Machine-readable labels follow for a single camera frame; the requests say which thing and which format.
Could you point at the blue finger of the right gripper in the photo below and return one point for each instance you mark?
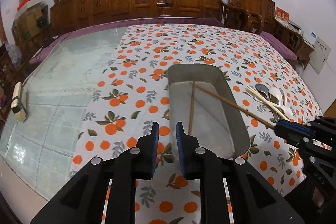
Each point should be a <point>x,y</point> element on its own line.
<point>294,132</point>

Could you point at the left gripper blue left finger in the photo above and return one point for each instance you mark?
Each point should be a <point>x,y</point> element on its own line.
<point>146,159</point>

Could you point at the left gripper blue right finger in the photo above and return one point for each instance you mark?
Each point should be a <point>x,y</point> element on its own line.
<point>186,145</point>

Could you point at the dark wooden chopstick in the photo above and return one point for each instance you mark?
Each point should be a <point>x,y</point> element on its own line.
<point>234,105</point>
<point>191,109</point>

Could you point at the metal spoon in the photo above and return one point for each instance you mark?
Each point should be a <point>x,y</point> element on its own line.
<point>264,91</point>

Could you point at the white plastic soup spoon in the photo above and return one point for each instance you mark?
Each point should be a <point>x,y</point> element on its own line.
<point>275,96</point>

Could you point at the rectangular metal tray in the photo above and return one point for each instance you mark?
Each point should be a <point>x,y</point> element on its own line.
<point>217,126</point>

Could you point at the orange print tablecloth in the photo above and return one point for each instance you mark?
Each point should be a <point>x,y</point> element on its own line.
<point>133,92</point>

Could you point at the purple armchair cushion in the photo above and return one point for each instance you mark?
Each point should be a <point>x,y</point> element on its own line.
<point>279,46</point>

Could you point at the wooden side table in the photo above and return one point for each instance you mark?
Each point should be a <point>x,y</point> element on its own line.
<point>291,38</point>

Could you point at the white router box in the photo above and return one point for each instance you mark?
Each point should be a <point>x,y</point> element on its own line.
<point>309,37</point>

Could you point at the red gift box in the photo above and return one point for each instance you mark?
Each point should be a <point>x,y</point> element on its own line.
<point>282,15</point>

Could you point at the carved wooden armchair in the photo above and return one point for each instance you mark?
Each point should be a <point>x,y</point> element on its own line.
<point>262,11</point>

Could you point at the large cardboard box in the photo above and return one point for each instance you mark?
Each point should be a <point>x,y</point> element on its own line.
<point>25,26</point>

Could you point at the small black desk fan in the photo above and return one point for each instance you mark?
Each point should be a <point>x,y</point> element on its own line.
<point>42,22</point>

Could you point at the white wall distribution box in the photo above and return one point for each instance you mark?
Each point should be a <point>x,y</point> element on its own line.
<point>318,58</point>

